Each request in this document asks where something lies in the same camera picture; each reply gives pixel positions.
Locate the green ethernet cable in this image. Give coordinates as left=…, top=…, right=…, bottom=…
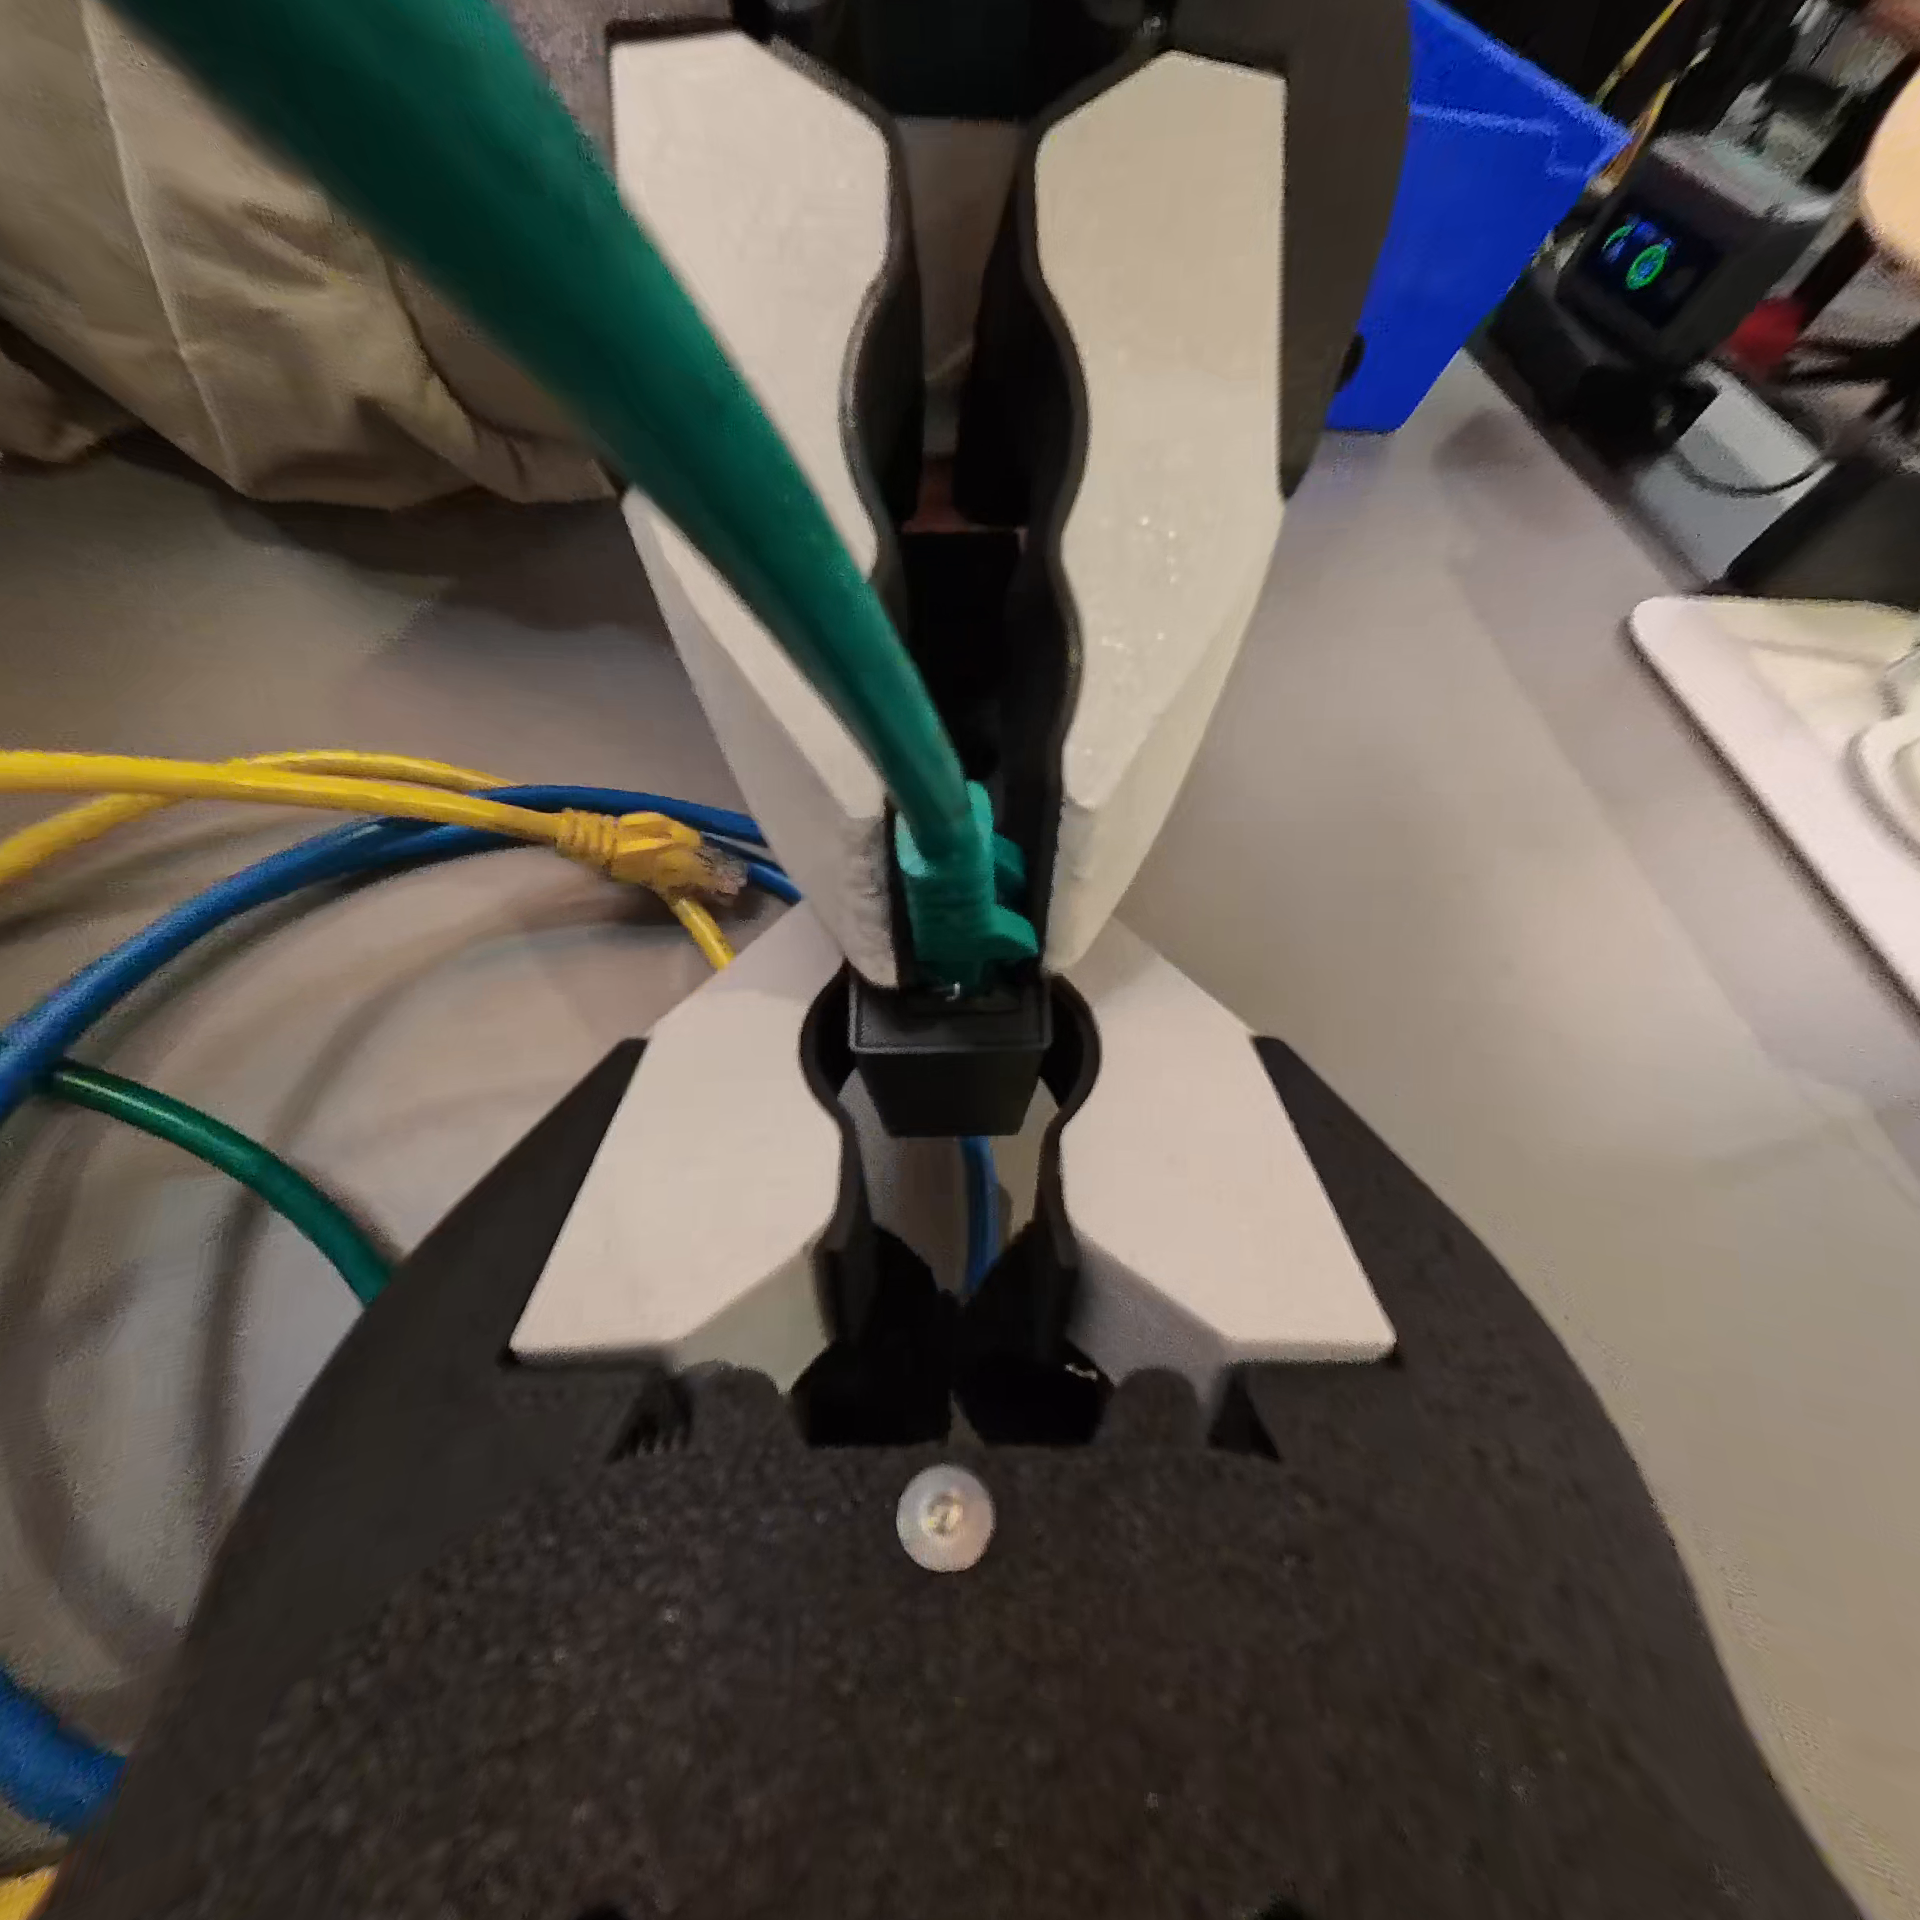
left=35, top=0, right=1039, bottom=1303

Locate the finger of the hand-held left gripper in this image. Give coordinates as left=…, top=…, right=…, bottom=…
left=604, top=25, right=916, bottom=985
left=1024, top=49, right=1295, bottom=975

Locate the yellow ethernet cable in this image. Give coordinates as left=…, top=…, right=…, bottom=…
left=0, top=747, right=749, bottom=975

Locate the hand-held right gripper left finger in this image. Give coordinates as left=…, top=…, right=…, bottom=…
left=510, top=904, right=869, bottom=1394

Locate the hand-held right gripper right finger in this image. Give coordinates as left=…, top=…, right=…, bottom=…
left=1034, top=913, right=1403, bottom=1383

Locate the white tray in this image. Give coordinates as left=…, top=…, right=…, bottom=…
left=1626, top=595, right=1920, bottom=1009

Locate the black device with screen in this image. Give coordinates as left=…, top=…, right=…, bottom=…
left=1501, top=132, right=1853, bottom=450

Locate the beige zippered bag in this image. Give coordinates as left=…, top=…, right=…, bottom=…
left=0, top=0, right=631, bottom=507

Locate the blue plastic bin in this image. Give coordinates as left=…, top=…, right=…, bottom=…
left=1323, top=0, right=1630, bottom=438

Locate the blue ethernet cable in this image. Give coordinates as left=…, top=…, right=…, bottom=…
left=0, top=1134, right=999, bottom=1837
left=0, top=785, right=806, bottom=1125

